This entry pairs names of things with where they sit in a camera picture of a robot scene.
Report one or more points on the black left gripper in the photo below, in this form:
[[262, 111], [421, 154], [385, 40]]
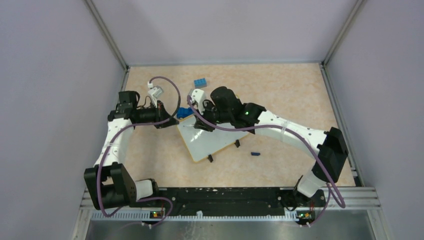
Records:
[[161, 114]]

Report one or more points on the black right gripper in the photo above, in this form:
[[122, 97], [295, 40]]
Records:
[[201, 124]]

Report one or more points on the yellow-framed whiteboard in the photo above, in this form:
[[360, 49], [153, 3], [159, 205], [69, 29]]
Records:
[[201, 143]]

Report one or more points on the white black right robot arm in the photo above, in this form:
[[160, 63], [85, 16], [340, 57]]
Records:
[[224, 111]]

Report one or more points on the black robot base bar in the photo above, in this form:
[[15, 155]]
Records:
[[231, 201]]

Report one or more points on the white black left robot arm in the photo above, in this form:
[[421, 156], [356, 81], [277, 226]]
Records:
[[108, 181]]

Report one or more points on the blue lego brick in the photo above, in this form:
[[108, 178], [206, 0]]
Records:
[[200, 83]]

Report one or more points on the black right board foot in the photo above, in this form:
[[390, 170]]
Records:
[[237, 143]]

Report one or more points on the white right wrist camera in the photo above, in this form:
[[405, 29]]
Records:
[[196, 97]]

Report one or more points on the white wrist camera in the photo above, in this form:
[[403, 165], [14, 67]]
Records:
[[154, 93], [196, 97]]

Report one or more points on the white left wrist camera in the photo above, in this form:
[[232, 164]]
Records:
[[154, 93]]

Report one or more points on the white cable duct strip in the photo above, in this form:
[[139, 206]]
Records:
[[146, 215]]

